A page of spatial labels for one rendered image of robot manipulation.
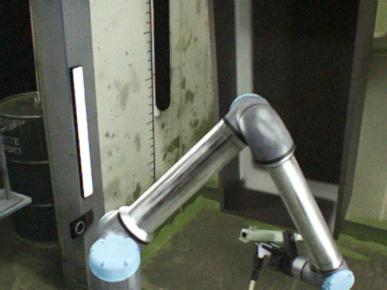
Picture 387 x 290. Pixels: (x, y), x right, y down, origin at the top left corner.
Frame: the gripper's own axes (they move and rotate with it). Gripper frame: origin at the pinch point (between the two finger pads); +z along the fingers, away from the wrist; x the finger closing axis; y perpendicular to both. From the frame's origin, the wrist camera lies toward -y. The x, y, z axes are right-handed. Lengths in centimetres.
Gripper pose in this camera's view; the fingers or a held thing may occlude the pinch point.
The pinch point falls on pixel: (261, 242)
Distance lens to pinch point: 201.1
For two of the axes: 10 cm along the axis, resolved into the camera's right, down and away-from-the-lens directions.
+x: 8.0, 1.2, 5.9
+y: -2.2, 9.7, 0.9
